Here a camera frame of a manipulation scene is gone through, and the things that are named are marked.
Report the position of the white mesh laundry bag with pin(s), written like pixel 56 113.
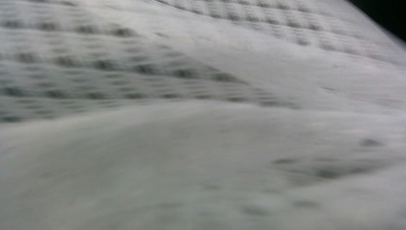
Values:
pixel 191 134

